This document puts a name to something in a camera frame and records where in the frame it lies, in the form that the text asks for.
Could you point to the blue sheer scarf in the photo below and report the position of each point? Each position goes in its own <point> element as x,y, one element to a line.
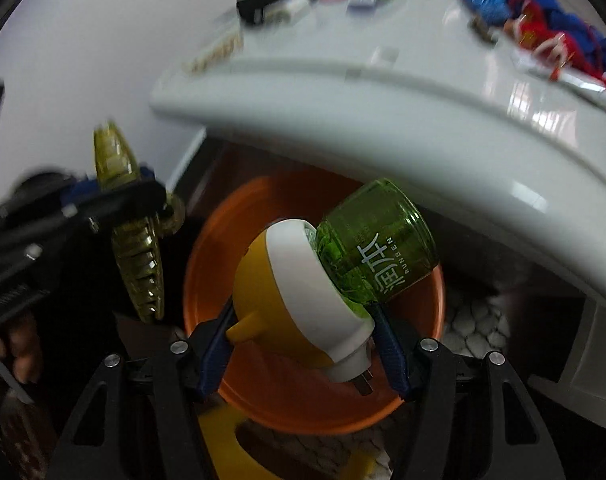
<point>558,5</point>

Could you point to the person's left hand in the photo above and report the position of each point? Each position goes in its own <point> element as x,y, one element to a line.
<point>20,355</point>

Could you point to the yellow mosquito repellent heater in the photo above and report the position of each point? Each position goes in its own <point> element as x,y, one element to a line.
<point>293,290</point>

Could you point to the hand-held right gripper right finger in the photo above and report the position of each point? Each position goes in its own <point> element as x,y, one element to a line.
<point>393,350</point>

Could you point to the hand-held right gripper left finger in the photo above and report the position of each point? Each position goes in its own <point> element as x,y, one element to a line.
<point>213,355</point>

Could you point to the black cloth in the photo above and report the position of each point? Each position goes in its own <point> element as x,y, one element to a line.
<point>253,5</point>

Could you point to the orange plastic basin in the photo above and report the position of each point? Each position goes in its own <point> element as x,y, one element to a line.
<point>283,410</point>

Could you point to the olive hair claw clip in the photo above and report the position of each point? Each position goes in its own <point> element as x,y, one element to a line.
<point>133,260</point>

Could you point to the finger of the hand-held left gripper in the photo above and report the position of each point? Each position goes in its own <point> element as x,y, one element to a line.
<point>128,197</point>

